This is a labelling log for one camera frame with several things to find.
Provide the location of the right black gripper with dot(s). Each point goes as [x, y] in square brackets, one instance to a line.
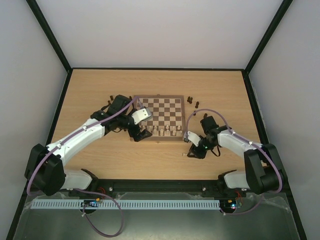
[198, 150]

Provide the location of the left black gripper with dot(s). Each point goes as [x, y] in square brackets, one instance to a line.
[141, 136]

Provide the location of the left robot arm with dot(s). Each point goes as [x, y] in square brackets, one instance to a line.
[46, 164]

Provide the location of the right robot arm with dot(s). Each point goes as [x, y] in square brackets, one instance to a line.
[263, 169]

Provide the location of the wooden chess board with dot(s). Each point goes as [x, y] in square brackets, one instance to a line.
[166, 110]

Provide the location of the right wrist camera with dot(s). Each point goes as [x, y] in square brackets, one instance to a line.
[191, 137]

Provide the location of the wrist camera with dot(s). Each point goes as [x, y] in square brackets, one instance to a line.
[191, 137]
[141, 115]

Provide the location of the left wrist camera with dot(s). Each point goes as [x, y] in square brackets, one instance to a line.
[141, 115]

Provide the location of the black frame rail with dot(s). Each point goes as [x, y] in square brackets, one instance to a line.
[206, 188]

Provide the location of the white slotted cable duct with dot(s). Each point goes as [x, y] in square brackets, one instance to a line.
[74, 204]

